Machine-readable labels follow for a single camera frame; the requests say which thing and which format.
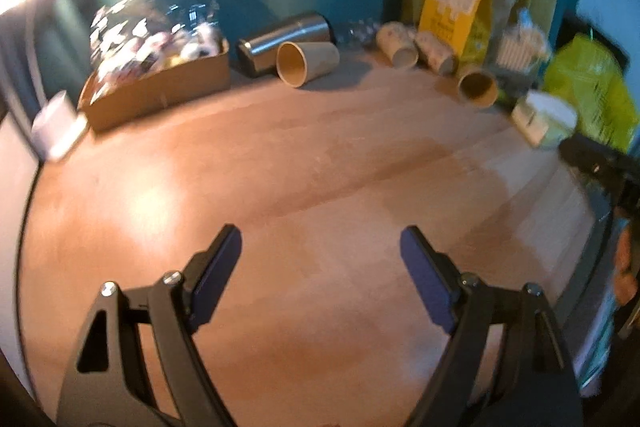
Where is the beige paper cup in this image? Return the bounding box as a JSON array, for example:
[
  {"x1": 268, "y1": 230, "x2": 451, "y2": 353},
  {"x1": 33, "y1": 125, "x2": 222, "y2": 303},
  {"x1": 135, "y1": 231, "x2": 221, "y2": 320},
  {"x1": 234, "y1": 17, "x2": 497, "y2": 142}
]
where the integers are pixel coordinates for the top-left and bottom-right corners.
[{"x1": 276, "y1": 41, "x2": 341, "y2": 89}]

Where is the brown paper cup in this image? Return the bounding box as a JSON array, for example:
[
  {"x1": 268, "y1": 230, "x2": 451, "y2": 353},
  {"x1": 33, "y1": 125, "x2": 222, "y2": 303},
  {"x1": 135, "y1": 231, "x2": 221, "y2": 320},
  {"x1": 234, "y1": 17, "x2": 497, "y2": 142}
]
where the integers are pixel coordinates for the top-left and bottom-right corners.
[{"x1": 457, "y1": 64, "x2": 499, "y2": 109}]

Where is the floral paper cup right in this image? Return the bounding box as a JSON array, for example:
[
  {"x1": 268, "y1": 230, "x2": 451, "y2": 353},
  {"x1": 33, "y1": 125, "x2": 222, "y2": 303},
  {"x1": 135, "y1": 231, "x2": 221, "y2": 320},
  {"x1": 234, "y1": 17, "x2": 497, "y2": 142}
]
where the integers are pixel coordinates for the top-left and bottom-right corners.
[{"x1": 413, "y1": 31, "x2": 458, "y2": 76}]

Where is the floral paper cup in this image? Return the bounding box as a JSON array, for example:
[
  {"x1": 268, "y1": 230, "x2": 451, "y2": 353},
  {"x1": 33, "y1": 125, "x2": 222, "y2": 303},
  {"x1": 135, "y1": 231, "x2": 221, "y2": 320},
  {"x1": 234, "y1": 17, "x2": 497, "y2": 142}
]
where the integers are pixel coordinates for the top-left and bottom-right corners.
[
  {"x1": 375, "y1": 22, "x2": 419, "y2": 69},
  {"x1": 413, "y1": 31, "x2": 458, "y2": 76}
]

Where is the floral paper cup left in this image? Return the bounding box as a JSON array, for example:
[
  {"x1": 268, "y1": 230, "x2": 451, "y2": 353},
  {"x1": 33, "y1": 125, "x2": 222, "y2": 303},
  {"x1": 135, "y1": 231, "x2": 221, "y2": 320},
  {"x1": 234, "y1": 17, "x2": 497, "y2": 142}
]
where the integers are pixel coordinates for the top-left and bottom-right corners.
[{"x1": 375, "y1": 22, "x2": 419, "y2": 69}]

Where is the person's right hand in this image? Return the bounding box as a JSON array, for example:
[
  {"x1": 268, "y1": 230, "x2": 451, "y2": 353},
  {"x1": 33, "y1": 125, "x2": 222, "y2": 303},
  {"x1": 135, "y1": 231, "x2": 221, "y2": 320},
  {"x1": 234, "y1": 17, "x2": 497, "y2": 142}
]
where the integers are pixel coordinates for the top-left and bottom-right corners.
[{"x1": 614, "y1": 225, "x2": 638, "y2": 307}]

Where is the tissue pack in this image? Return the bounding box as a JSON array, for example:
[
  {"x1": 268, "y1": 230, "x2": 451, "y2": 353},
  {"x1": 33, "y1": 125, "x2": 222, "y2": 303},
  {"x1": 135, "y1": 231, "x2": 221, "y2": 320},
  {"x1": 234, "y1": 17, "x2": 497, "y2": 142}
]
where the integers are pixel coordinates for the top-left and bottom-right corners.
[{"x1": 511, "y1": 90, "x2": 578, "y2": 148}]

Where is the yellow-green plastic bag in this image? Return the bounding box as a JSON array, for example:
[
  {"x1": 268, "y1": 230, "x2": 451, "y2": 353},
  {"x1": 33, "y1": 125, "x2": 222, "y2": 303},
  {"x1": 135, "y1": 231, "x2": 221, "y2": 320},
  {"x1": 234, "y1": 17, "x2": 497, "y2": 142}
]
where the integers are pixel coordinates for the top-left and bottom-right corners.
[{"x1": 544, "y1": 34, "x2": 639, "y2": 153}]

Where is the white desk lamp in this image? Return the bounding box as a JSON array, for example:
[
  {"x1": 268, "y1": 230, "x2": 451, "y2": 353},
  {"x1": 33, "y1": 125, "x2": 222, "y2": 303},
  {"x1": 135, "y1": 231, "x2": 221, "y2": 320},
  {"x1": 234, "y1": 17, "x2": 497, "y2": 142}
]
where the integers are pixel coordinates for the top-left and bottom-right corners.
[{"x1": 1, "y1": 0, "x2": 89, "y2": 162}]

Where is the cardboard tray box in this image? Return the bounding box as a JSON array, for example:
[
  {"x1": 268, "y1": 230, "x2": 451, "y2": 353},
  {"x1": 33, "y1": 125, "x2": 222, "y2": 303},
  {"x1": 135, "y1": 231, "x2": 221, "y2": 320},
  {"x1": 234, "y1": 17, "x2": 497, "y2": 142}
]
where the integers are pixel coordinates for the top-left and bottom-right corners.
[{"x1": 77, "y1": 39, "x2": 230, "y2": 133}]

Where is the yellow paper bag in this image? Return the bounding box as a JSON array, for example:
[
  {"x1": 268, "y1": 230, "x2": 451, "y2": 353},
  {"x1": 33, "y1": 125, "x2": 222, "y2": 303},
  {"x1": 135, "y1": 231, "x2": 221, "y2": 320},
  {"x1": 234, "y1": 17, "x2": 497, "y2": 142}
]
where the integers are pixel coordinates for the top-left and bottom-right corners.
[{"x1": 418, "y1": 0, "x2": 491, "y2": 64}]

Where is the steel thermos bottle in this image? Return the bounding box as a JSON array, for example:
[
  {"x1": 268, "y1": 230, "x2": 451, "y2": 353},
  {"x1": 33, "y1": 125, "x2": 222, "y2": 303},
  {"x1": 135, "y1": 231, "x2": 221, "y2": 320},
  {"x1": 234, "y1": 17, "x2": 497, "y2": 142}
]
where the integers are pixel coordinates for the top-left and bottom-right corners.
[{"x1": 235, "y1": 11, "x2": 334, "y2": 78}]

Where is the clear plastic snack bag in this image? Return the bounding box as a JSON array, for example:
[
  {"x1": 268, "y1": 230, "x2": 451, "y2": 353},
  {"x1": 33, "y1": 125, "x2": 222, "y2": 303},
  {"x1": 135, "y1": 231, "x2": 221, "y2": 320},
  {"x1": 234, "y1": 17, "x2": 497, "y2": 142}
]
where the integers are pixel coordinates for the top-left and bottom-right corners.
[{"x1": 89, "y1": 0, "x2": 229, "y2": 102}]

